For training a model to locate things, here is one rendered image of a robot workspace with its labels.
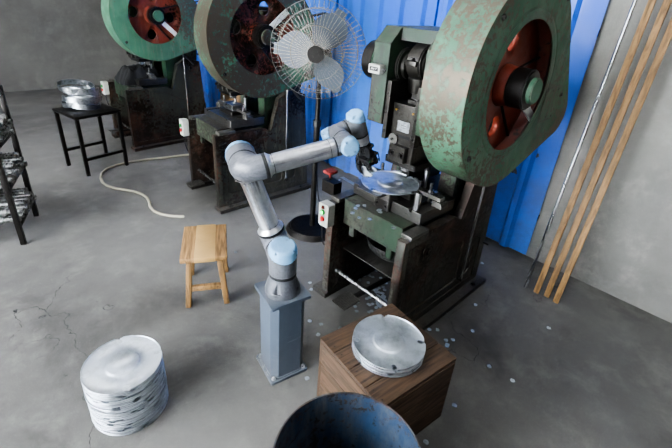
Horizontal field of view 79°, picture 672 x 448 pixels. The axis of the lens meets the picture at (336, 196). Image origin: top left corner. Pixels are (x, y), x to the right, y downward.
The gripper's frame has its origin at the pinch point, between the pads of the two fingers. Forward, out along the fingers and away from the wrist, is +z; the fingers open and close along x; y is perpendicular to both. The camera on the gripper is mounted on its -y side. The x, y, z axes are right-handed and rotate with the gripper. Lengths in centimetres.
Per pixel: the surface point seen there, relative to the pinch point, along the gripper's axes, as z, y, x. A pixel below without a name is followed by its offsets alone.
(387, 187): 12.8, 4.3, 7.6
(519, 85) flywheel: -35, 51, 39
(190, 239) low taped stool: 27, -80, -68
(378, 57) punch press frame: -37, -14, 38
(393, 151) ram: 1.3, 0.3, 20.7
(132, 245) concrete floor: 53, -146, -90
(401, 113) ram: -14.0, -0.1, 31.2
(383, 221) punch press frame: 24.1, 8.5, -4.1
